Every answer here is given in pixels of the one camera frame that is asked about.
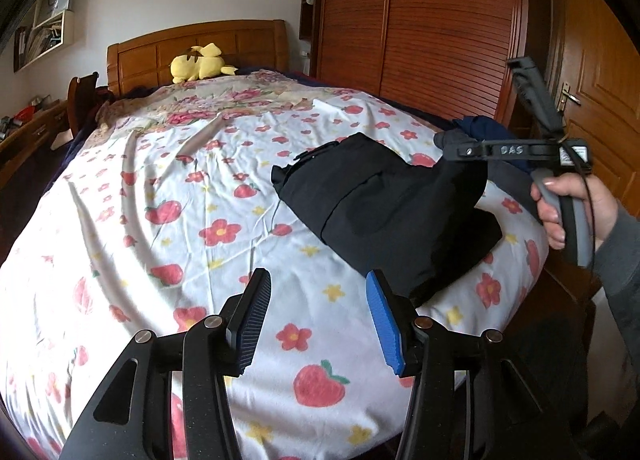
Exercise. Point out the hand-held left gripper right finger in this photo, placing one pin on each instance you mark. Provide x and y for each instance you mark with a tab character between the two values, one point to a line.
387	325

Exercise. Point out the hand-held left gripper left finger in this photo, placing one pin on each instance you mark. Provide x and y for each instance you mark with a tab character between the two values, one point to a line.
252	325

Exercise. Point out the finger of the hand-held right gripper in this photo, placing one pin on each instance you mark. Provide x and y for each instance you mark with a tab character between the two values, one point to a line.
462	150

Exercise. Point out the black coat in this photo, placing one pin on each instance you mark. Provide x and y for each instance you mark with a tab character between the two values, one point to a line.
390	205

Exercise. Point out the person's right forearm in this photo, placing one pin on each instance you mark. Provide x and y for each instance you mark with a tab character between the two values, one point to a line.
620	270

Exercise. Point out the person's right hand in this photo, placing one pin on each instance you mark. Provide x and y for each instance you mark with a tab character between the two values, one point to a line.
597	200

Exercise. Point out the navy blue cloth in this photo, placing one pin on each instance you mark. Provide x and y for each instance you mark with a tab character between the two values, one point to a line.
492	130

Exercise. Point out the grey cloth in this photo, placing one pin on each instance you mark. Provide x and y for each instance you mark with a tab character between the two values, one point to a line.
510	180

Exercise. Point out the wooden door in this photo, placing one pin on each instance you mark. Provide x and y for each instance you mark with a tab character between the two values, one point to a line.
605	65

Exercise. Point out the bed with floral sheet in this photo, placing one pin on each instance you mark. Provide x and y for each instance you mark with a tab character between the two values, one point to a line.
175	240

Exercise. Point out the wooden slatted wardrobe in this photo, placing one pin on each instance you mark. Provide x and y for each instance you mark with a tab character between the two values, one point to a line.
425	25

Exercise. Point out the yellow plush toy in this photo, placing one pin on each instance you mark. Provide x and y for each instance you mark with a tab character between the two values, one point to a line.
200	65

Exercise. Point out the wooden chair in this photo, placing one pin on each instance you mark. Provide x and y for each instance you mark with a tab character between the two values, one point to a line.
80	100

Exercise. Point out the wooden bed headboard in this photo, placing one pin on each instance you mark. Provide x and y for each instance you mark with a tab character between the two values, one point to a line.
150	52

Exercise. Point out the wooden desk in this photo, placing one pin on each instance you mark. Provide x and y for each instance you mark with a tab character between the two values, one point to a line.
25	140

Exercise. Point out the red item on desk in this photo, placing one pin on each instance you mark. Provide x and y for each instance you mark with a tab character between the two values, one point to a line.
22	113

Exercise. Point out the white wall shelf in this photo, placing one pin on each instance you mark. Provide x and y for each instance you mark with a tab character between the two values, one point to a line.
47	25

